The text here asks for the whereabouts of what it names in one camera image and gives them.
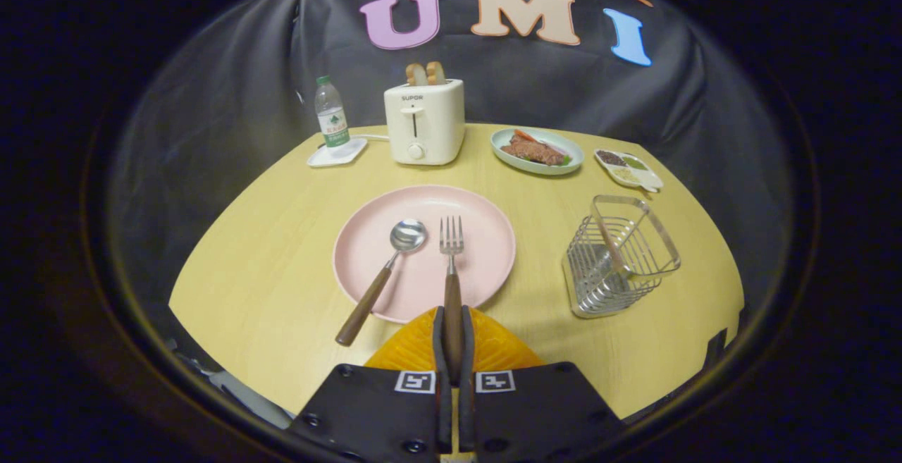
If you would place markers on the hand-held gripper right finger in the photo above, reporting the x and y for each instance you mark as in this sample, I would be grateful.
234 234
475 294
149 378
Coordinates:
466 364

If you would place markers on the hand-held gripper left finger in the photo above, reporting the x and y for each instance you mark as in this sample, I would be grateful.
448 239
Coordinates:
442 364

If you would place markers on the pink round plate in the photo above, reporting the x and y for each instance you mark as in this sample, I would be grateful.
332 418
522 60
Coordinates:
423 202

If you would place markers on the pale green food plate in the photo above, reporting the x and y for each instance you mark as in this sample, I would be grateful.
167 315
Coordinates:
511 160

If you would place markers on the brown steak meat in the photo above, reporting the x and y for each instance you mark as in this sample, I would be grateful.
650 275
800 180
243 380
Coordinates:
532 151

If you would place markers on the white square coaster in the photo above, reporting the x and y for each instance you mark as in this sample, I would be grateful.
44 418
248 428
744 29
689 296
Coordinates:
324 158

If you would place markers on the cream white toaster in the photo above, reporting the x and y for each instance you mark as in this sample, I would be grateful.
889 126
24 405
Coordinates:
437 125

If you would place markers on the white divided condiment dish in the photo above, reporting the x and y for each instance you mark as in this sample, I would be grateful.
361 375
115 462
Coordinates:
638 175

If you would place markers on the clear plastic water bottle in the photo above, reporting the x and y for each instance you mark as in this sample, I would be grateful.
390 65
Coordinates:
332 121

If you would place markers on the black backdrop cloth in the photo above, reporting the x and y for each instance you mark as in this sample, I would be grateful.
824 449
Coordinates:
211 132

